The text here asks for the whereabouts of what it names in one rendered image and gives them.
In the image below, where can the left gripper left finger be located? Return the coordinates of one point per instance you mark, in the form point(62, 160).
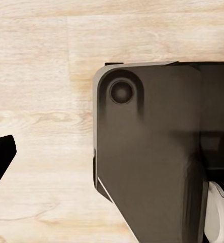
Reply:
point(8, 151)

